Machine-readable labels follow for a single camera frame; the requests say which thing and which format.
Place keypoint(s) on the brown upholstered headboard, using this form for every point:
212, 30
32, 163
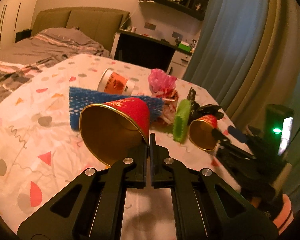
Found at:
99, 24

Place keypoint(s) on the green box on desk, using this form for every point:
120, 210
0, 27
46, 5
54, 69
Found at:
184, 46

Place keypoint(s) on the black crumpled plastic bag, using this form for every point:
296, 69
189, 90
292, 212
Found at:
197, 111

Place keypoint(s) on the red paper cup gold rim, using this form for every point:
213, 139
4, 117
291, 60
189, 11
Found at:
200, 132

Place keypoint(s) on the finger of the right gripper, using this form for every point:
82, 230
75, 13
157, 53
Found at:
225, 146
240, 136

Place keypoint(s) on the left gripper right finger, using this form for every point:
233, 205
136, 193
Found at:
204, 205

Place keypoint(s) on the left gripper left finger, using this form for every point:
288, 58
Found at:
92, 205

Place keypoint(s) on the grey striped bedding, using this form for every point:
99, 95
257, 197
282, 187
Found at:
30, 56

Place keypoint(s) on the dark top white desk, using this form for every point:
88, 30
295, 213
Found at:
150, 53

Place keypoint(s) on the red white crumpled wrapper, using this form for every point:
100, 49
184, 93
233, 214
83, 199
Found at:
170, 99

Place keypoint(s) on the blue and beige curtain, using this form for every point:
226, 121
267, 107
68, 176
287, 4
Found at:
247, 57

